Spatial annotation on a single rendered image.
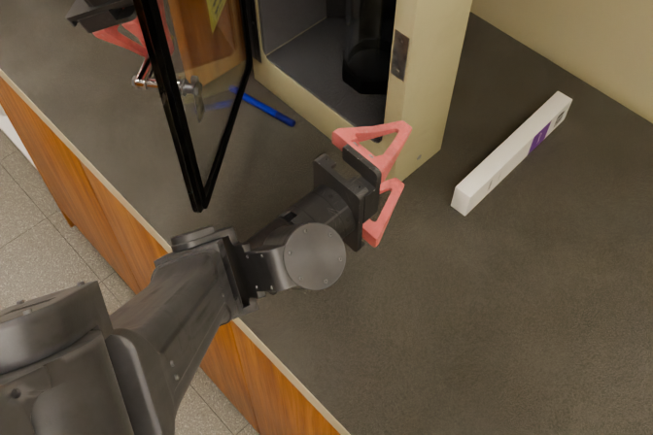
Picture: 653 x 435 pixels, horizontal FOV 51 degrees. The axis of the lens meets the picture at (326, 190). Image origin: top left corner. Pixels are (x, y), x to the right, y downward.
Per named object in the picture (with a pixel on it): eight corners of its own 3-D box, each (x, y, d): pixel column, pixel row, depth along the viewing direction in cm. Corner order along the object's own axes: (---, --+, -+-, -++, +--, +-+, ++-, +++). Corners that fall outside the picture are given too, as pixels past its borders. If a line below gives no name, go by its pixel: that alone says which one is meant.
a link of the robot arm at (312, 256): (164, 239, 63) (192, 327, 64) (195, 236, 53) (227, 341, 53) (280, 202, 69) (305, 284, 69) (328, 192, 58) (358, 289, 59)
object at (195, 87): (208, 111, 84) (201, 76, 79) (203, 123, 82) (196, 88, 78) (192, 109, 84) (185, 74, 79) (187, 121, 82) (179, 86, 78)
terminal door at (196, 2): (252, 63, 111) (222, -191, 79) (200, 218, 94) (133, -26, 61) (247, 63, 112) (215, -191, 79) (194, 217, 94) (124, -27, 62)
